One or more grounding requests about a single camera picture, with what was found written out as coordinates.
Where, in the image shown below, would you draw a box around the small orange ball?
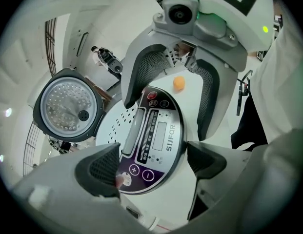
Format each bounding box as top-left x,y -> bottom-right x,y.
173,76 -> 186,92

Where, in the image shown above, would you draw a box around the rectangular ceiling vent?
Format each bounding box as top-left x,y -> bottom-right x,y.
76,32 -> 89,58

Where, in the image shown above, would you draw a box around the barred window grille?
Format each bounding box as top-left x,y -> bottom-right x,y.
22,120 -> 41,177
44,18 -> 58,77

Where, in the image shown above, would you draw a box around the black rimmed metal plate lid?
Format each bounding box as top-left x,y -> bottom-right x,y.
32,68 -> 107,143

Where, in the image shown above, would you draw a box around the person's black trousers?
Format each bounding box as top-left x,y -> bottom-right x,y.
230,91 -> 269,152

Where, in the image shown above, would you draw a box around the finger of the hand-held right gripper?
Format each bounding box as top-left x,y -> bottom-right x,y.
121,27 -> 182,110

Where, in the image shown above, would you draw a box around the black and white appliance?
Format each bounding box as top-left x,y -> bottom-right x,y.
91,45 -> 124,74

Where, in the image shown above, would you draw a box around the black strap with buckle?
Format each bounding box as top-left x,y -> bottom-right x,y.
236,70 -> 253,117

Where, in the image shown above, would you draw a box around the brown wooden board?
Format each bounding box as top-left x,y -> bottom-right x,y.
91,81 -> 113,104

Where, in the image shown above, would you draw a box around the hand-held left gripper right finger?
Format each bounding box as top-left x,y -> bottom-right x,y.
187,141 -> 271,223

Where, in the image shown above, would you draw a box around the white rice cooker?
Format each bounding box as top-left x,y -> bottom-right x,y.
118,174 -> 200,232

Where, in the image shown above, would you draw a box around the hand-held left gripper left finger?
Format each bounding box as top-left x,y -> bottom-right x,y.
13,142 -> 152,234

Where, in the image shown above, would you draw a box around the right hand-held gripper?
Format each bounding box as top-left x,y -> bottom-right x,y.
151,0 -> 275,142

